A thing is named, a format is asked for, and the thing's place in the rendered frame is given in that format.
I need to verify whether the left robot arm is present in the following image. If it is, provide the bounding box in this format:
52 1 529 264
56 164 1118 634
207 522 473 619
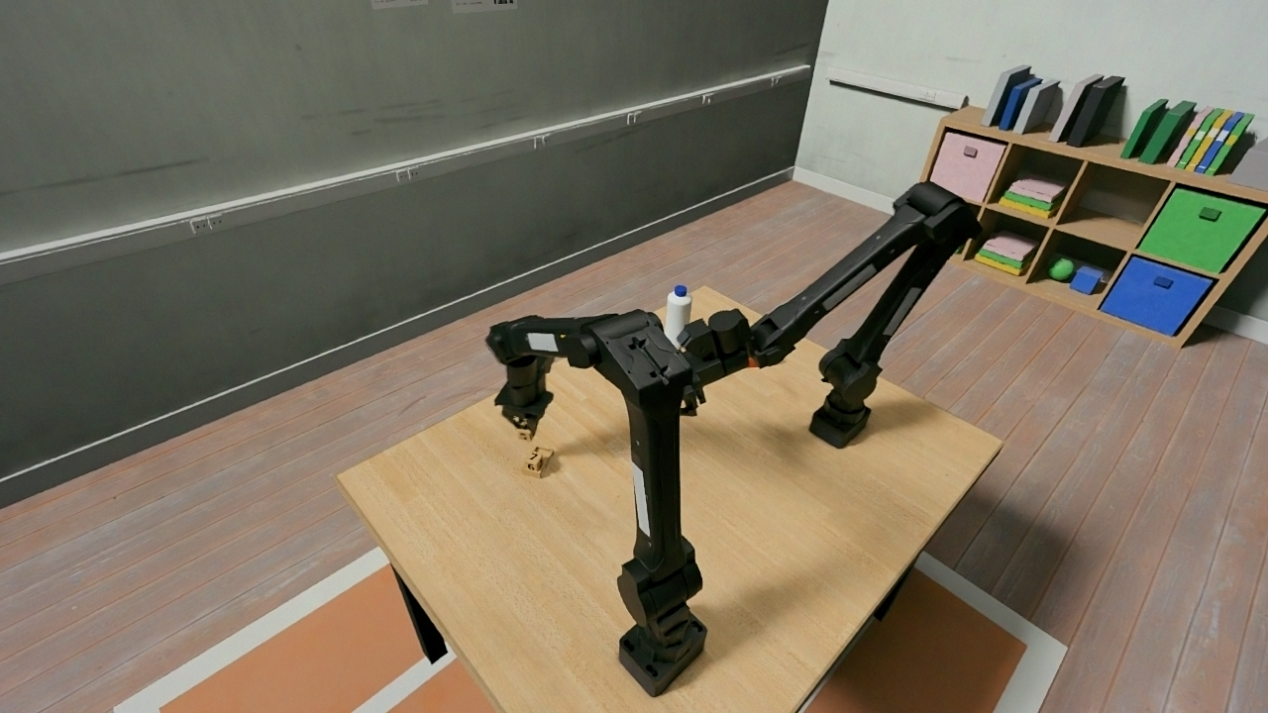
483 310 708 686

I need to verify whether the white plastic bottle with blue cap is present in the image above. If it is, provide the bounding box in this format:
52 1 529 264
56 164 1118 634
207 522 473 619
664 285 692 349

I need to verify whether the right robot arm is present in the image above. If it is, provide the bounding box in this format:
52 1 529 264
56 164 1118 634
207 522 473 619
676 180 981 439

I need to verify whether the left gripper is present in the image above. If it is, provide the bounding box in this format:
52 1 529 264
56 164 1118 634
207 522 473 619
492 377 553 436

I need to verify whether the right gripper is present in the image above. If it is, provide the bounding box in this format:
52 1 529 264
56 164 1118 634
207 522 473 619
681 370 724 417

